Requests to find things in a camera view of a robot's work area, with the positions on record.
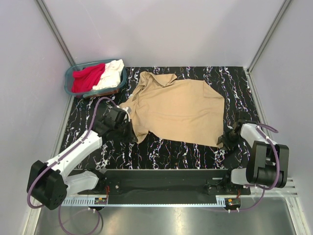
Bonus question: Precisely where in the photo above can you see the tan polo shirt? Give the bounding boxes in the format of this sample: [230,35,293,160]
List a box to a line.
[119,71,224,148]

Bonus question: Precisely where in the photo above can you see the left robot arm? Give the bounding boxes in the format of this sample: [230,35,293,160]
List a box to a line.
[26,106,137,210]

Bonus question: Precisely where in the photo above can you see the red shirt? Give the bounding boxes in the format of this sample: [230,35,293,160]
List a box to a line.
[71,63,105,93]

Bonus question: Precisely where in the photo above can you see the white shirt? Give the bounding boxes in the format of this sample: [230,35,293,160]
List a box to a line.
[92,59,124,91]

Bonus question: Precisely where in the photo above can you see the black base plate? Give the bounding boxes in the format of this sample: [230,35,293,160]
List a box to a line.
[73,168,255,205]

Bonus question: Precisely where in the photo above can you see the aluminium rail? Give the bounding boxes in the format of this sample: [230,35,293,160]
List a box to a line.
[248,177,298,199]

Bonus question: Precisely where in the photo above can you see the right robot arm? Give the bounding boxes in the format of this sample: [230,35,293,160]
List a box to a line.
[217,111,289,194]

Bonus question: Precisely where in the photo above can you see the aluminium frame post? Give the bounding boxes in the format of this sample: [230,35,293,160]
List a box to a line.
[246,0,293,74]
[34,0,76,66]

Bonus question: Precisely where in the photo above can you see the left aluminium frame post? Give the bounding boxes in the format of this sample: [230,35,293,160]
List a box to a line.
[34,0,76,66]

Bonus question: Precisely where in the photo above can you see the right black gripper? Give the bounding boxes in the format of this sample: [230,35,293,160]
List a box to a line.
[217,130,244,151]

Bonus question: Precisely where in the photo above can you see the right aluminium frame post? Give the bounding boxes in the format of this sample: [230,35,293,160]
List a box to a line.
[246,0,293,74]

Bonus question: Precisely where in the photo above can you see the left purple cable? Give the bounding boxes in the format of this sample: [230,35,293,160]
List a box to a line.
[26,97,123,235]

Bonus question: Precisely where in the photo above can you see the teal laundry basket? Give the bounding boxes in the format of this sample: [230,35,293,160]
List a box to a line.
[64,59,127,98]

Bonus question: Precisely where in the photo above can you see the white slotted cable duct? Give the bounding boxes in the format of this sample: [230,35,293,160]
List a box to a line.
[62,195,242,208]

